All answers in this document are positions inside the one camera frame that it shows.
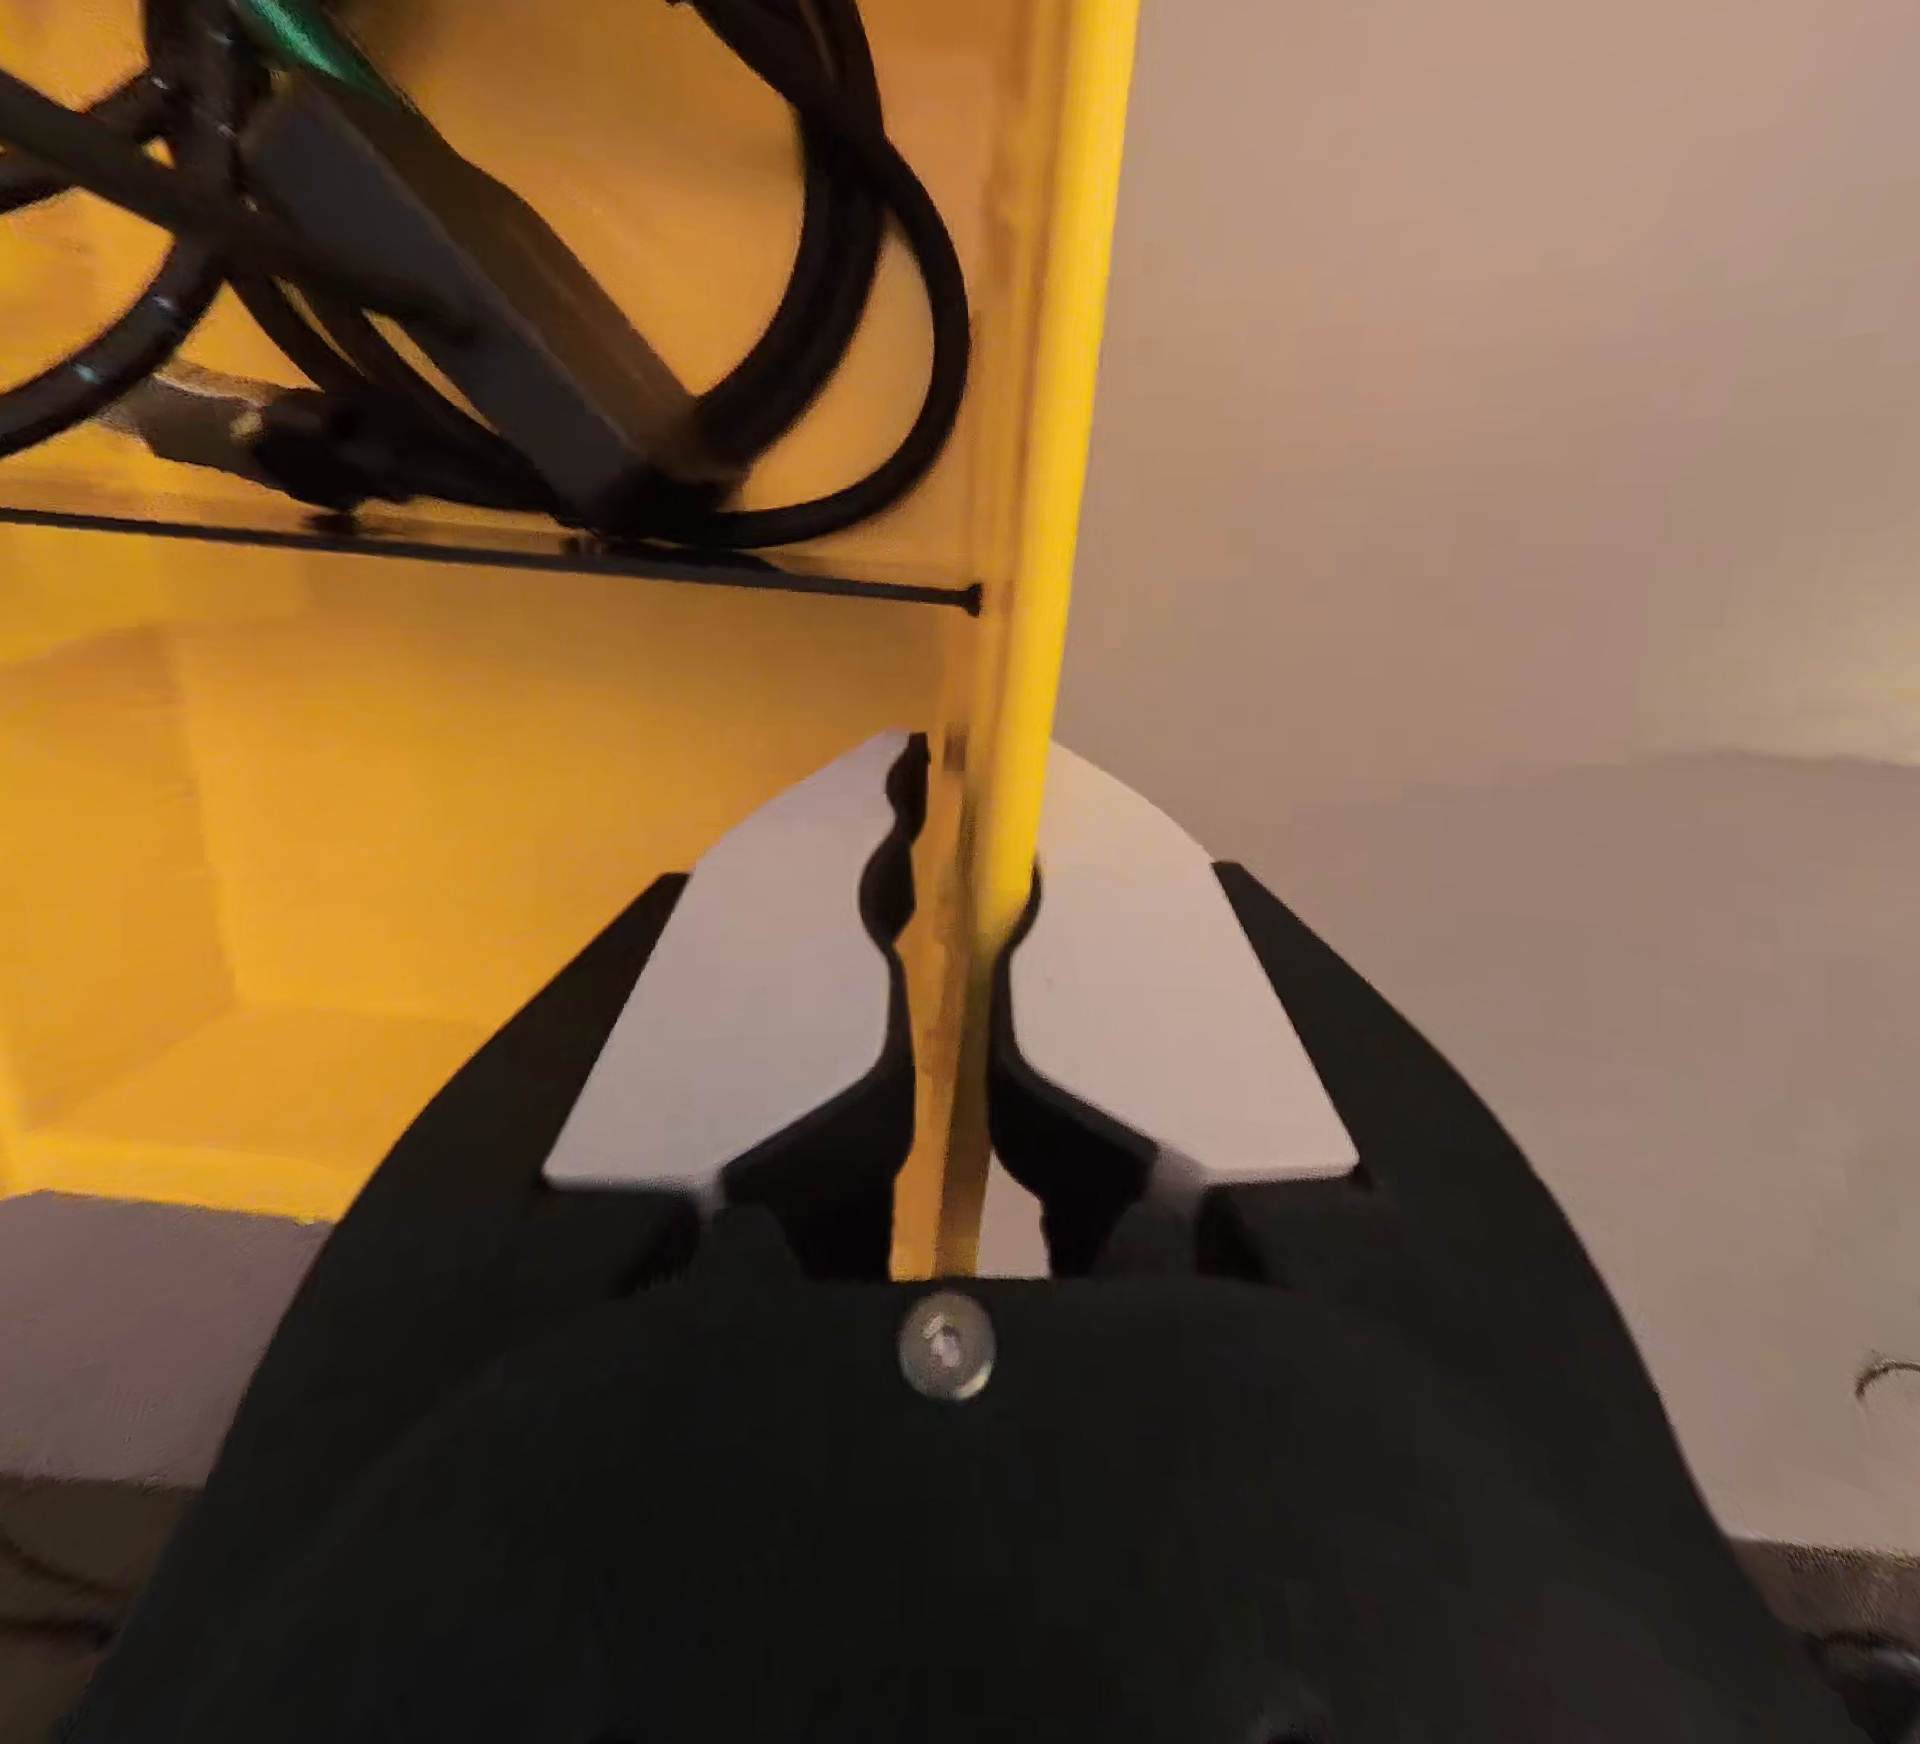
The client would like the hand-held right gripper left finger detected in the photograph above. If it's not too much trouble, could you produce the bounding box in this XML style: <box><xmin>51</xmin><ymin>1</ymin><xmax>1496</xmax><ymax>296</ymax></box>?
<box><xmin>543</xmin><ymin>728</ymin><xmax>935</xmax><ymax>1277</ymax></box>

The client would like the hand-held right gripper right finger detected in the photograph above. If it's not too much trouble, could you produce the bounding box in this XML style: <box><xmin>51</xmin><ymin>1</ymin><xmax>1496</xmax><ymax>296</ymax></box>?
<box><xmin>984</xmin><ymin>738</ymin><xmax>1363</xmax><ymax>1277</ymax></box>

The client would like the yellow plastic bin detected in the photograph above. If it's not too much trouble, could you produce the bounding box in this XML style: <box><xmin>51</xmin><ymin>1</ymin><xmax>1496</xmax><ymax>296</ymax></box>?
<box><xmin>0</xmin><ymin>0</ymin><xmax>1165</xmax><ymax>1283</ymax></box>

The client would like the dark grey USB hub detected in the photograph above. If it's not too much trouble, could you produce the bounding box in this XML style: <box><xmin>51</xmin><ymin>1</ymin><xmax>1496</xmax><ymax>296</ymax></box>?
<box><xmin>0</xmin><ymin>72</ymin><xmax>745</xmax><ymax>538</ymax></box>

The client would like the black braided HDMI cable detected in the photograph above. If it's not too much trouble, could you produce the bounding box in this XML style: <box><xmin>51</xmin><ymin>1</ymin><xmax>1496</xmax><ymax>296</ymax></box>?
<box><xmin>0</xmin><ymin>0</ymin><xmax>978</xmax><ymax>556</ymax></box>

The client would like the black bin divider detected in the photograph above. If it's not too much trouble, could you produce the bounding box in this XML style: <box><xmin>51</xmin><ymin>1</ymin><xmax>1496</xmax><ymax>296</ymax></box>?
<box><xmin>0</xmin><ymin>502</ymin><xmax>985</xmax><ymax>617</ymax></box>

